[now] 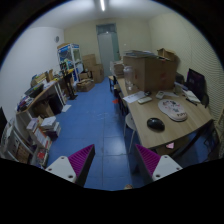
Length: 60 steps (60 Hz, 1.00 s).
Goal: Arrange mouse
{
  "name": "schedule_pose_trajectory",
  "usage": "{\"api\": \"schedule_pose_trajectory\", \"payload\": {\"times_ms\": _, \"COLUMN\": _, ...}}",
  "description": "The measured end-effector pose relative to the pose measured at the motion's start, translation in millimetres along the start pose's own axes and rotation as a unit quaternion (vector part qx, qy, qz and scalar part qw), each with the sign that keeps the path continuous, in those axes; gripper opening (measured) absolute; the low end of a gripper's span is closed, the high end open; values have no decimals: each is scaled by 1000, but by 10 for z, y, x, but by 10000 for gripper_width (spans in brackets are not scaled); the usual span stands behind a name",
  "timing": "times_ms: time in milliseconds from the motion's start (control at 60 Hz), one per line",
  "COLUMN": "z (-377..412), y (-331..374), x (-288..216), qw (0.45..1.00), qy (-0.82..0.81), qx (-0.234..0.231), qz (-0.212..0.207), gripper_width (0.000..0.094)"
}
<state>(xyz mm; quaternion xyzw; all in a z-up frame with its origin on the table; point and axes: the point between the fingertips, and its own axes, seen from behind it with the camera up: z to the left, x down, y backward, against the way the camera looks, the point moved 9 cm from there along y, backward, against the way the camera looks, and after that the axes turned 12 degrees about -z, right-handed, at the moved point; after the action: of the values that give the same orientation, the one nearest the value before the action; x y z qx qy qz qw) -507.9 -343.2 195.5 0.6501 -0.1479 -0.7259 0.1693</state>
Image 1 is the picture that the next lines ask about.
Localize clear plastic jar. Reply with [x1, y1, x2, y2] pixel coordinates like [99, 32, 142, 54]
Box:
[123, 66, 133, 90]

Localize glass display cabinet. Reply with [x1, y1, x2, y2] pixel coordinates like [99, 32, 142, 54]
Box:
[57, 43, 84, 84]

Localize white remote control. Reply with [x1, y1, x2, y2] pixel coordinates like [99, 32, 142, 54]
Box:
[138, 97, 152, 104]

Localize wooden shelf desk left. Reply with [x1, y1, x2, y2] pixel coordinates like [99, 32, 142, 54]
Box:
[16, 81, 65, 135]

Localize ceiling light tube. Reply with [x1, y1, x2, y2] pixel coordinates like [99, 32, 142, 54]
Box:
[100, 0, 105, 11]

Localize grey door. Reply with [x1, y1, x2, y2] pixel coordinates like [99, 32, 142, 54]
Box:
[96, 23, 120, 76]

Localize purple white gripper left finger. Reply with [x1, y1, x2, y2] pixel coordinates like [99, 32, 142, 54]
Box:
[46, 144, 95, 187]

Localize stacked cardboard boxes by door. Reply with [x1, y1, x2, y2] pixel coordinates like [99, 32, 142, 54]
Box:
[82, 54, 104, 83]

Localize black monitor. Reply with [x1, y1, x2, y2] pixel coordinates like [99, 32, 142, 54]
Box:
[186, 69, 205, 100]

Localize small white calculator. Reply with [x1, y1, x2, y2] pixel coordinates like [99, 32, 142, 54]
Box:
[156, 91, 164, 99]

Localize black computer mouse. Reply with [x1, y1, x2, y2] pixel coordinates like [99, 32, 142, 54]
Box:
[147, 118, 165, 131]

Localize white paper sheet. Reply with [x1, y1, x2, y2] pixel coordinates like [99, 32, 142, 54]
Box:
[124, 91, 145, 103]

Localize large cardboard box on desk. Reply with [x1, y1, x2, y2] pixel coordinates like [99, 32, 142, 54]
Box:
[123, 56, 177, 92]

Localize stack of books on floor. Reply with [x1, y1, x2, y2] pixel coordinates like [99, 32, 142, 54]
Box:
[40, 116, 61, 138]

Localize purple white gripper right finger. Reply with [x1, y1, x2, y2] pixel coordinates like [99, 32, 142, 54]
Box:
[135, 144, 182, 182]

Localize open cardboard box on floor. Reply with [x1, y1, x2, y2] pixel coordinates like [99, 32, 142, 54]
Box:
[77, 79, 95, 92]

